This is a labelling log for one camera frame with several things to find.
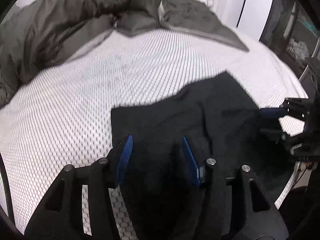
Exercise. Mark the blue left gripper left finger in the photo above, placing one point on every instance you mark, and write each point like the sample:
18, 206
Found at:
126, 148

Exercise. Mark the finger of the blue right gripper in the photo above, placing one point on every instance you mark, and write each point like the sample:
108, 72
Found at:
271, 131
279, 112

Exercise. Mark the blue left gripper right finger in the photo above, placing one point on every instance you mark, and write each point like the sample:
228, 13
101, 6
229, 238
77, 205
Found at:
193, 167

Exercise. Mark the black pants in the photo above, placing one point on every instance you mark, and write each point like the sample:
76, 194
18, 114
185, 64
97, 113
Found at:
242, 170

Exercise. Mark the white mesh mattress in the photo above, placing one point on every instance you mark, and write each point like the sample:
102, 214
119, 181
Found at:
63, 115

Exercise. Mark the dark glass cabinet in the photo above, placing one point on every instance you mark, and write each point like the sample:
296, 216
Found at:
290, 33

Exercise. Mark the white wardrobe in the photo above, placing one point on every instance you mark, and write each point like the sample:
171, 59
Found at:
248, 16

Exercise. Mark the grey duvet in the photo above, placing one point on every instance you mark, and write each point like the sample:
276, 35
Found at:
47, 33

